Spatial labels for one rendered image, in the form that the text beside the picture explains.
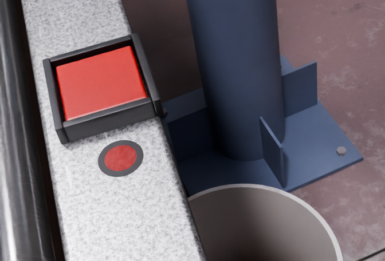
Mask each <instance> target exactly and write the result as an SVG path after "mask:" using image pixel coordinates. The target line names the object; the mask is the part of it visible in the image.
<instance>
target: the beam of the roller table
mask: <svg viewBox="0 0 385 261"><path fill-rule="evenodd" d="M21 3H22V10H23V16H24V20H25V27H26V34H27V40H28V44H29V51H30V57H31V61H32V68H33V74H34V81H35V85H36V92H37V98H38V105H39V109H40V115H41V122H42V128H43V133H44V139H45V146H46V152H47V157H48V163H49V169H50V176H51V180H52V187H53V193H54V200H55V204H56V211H57V217H58V224H59V228H60V234H61V241H62V247H63V252H64V258H65V261H208V260H207V257H206V254H205V250H204V248H203V244H202V241H201V238H200V236H199V232H198V229H197V226H196V224H195V220H194V217H193V213H192V211H191V208H190V205H189V202H188V199H187V196H186V193H185V190H184V187H183V184H182V180H181V178H180V174H179V171H178V168H177V166H176V162H175V159H174V156H173V154H172V150H171V147H170V143H169V141H168V138H167V135H166V131H165V129H164V126H163V123H162V119H161V117H160V116H157V115H156V117H154V118H150V119H148V120H144V121H141V122H137V123H134V124H131V125H127V126H123V127H121V128H117V129H113V130H110V131H107V132H104V133H100V134H97V135H94V136H90V137H86V138H84V139H80V140H76V141H73V142H70V141H69V142H68V143H67V144H61V143H60V140H59V138H58V136H57V133H56V131H55V128H54V122H53V116H52V110H51V106H50V101H49V95H48V89H47V84H46V79H45V73H44V67H43V63H42V60H43V59H46V58H50V57H53V56H57V55H60V54H64V53H67V52H71V51H74V50H77V49H81V48H85V47H87V46H91V45H95V44H99V43H102V42H105V41H109V40H112V39H115V38H119V37H123V36H126V35H131V34H133V31H132V28H131V25H130V22H129V19H128V16H127V13H126V10H125V7H124V3H123V0H21ZM119 140H130V141H134V142H136V143H137V144H139V145H140V146H141V148H142V150H143V154H144V157H143V161H142V163H141V165H140V167H139V168H138V169H137V170H136V171H134V172H132V173H131V174H129V175H126V176H122V177H111V176H108V175H106V174H104V173H103V172H102V171H101V170H100V168H99V166H98V157H99V154H100V152H101V151H102V150H103V149H104V148H105V147H106V146H107V145H109V144H110V143H113V142H115V141H119Z"/></svg>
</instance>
